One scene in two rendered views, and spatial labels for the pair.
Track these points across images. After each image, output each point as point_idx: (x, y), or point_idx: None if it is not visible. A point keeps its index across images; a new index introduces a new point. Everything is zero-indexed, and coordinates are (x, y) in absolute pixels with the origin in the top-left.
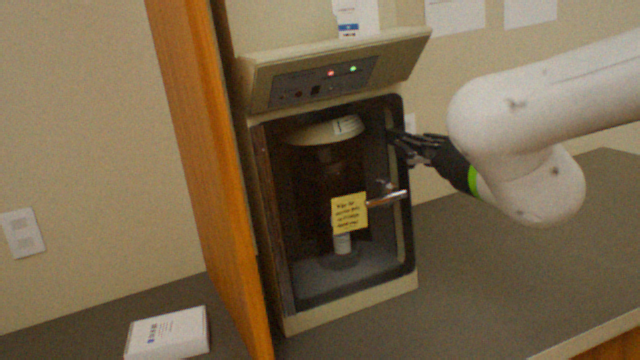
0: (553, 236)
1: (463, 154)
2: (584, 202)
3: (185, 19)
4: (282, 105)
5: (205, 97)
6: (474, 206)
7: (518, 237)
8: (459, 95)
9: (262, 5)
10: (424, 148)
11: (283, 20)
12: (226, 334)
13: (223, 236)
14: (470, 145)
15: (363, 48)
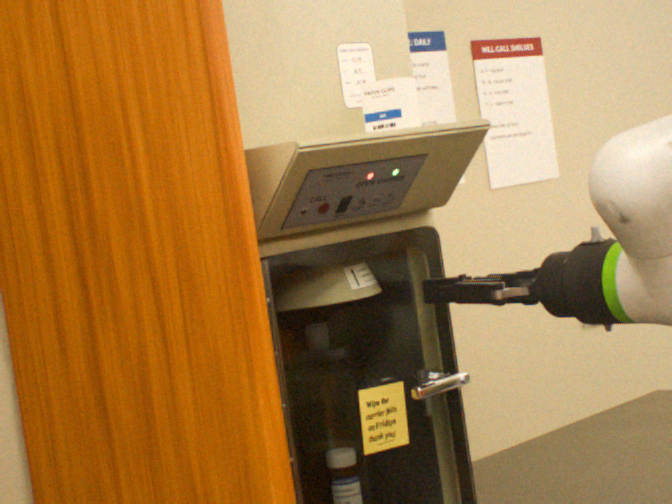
0: (650, 485)
1: (621, 222)
2: (671, 447)
3: (196, 85)
4: (298, 226)
5: (228, 193)
6: (502, 477)
7: (598, 494)
8: (608, 150)
9: (260, 84)
10: (508, 282)
11: (286, 107)
12: None
13: (206, 453)
14: (634, 203)
15: (415, 139)
